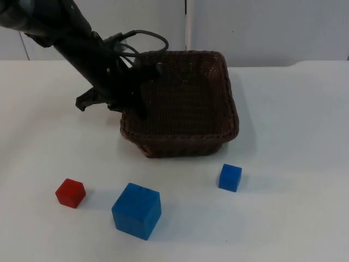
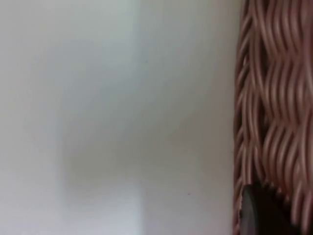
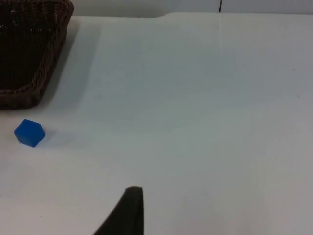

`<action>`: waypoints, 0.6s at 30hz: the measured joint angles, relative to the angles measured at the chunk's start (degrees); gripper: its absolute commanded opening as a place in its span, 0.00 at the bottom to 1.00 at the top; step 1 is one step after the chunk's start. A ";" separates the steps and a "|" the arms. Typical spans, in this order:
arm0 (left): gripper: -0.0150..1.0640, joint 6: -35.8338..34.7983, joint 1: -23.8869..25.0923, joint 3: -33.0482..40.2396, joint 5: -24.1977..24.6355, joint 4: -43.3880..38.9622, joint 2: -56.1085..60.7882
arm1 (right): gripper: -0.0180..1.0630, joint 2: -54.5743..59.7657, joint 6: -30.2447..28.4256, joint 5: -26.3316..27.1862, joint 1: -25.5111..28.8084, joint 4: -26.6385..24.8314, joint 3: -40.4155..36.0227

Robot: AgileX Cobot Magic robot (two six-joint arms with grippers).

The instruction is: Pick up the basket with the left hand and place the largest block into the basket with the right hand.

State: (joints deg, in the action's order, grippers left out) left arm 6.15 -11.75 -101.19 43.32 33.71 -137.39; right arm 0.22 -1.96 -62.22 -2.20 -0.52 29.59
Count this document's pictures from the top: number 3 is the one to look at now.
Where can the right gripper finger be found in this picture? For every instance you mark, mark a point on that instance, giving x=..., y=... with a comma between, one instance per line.
x=129, y=215

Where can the dark brown wicker basket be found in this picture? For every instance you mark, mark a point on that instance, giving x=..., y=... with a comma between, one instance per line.
x=24, y=49

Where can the small blue cube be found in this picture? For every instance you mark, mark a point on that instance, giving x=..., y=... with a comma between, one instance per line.
x=29, y=134

